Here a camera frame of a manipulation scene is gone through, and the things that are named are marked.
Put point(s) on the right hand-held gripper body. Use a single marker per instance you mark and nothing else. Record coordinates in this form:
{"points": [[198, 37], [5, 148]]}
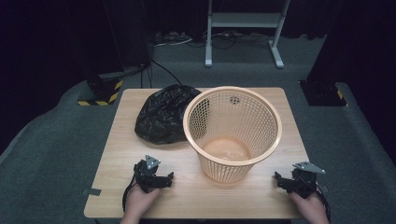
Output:
{"points": [[302, 183]]}

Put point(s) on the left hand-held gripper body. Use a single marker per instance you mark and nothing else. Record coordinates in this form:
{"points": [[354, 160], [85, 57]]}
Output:
{"points": [[147, 179]]}

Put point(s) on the black plastic garbage bag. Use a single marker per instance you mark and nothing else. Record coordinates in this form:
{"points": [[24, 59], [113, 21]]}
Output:
{"points": [[163, 116]]}

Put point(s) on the orange plastic mesh basket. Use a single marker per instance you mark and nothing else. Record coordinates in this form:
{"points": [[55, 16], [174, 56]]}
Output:
{"points": [[232, 130]]}

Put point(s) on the person's left hand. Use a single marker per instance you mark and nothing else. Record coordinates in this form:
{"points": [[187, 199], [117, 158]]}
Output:
{"points": [[139, 200]]}

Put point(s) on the person's right hand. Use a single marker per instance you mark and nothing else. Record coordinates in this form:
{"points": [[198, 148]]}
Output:
{"points": [[308, 207]]}

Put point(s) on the grey tape strip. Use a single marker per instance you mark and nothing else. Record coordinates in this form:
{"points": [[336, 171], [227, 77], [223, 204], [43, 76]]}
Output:
{"points": [[91, 191]]}

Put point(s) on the black striped stand base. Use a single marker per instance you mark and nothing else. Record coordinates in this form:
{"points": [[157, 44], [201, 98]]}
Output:
{"points": [[102, 90]]}

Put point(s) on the white metal stand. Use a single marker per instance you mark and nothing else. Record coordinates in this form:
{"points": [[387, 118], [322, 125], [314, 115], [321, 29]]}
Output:
{"points": [[244, 19]]}

